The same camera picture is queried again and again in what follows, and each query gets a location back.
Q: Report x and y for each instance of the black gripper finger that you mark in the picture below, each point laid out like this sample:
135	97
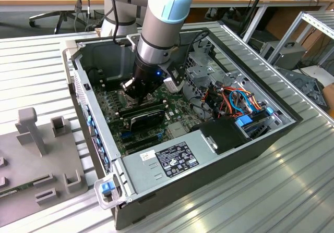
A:
128	87

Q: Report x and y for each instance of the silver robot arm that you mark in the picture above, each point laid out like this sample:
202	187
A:
161	16

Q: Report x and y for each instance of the CPU socket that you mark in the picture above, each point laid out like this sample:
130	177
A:
125	98

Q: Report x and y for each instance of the black graphics card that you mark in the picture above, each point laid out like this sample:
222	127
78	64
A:
146	121

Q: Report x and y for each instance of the green motherboard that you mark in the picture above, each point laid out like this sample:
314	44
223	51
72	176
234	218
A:
180	108

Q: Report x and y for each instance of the black expansion slot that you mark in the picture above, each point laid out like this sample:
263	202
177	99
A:
141	138
142	145

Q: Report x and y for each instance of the metal drive cage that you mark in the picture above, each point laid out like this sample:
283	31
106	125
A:
206	72

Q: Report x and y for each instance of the silver chipset heatsink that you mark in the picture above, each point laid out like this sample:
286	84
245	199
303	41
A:
177	130

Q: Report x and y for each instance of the grey power supply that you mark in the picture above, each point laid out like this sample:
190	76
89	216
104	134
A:
146	170

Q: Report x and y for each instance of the black plastic cover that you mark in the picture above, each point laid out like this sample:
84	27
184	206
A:
224	136

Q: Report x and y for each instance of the blue case latch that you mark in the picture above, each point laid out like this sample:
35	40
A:
106	188

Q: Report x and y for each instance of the blue disk carrier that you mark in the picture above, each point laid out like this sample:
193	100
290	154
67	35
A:
244	121

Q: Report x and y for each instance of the black office chair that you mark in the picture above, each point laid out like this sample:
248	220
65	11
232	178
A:
47	15

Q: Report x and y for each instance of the black PC case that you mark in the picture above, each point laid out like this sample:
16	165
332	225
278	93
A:
182	196

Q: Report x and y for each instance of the grey parts rack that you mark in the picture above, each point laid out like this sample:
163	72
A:
31	167

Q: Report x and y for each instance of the blue plastic clip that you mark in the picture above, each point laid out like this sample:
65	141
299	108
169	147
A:
269	111

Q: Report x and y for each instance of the green RAM stick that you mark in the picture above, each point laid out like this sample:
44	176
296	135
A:
24	186

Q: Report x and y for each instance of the grey metal box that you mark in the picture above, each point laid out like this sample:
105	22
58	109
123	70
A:
289	55

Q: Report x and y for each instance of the dark case side panel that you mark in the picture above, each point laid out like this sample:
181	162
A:
300	79

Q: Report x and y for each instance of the brown cardboard box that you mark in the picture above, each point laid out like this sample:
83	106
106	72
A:
329	97

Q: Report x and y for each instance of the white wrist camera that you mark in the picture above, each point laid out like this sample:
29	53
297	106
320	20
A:
173	83

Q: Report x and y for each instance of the grey camera bracket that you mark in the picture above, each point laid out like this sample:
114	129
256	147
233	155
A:
134	41

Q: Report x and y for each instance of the aluminium profile frame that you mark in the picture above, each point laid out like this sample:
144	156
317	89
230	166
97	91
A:
287	36

